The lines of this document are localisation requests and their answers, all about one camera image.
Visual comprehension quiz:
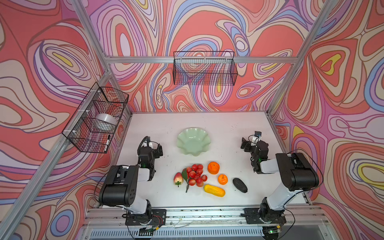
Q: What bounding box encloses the dark fake avocado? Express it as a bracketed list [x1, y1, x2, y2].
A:
[233, 178, 248, 193]

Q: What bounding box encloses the red yellow fake peach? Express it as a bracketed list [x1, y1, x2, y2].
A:
[174, 173, 184, 187]

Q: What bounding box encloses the small orange tangerine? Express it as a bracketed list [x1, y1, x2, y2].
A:
[218, 174, 228, 185]

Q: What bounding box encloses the large orange fake fruit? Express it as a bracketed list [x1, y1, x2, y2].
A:
[207, 162, 220, 175]

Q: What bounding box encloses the red lychee bunch with leaf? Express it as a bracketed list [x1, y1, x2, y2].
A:
[181, 164, 208, 193]

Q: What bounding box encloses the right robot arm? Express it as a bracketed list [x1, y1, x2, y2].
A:
[241, 138, 320, 225]

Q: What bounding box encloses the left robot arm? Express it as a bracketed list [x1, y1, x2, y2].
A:
[98, 136, 163, 217]

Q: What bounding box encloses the green scalloped fruit bowl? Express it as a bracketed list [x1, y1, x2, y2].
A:
[177, 128, 211, 157]

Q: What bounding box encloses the black marker in basket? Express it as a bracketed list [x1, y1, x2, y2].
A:
[104, 135, 111, 152]

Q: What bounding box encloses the silver tape roll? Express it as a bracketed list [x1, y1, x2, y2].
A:
[96, 113, 118, 125]

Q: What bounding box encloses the green circuit board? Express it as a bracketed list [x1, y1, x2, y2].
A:
[139, 228, 159, 236]

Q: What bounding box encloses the black wire basket left wall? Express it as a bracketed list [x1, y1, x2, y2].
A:
[62, 83, 129, 154]

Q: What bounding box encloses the black wire basket wall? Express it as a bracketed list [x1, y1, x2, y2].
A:
[173, 50, 238, 86]
[62, 83, 129, 154]

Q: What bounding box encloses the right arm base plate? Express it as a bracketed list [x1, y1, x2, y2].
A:
[240, 208, 287, 225]

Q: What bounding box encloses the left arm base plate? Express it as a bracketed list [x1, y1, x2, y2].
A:
[122, 209, 167, 227]

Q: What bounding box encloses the black wire basket back wall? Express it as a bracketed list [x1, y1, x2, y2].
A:
[173, 50, 238, 86]

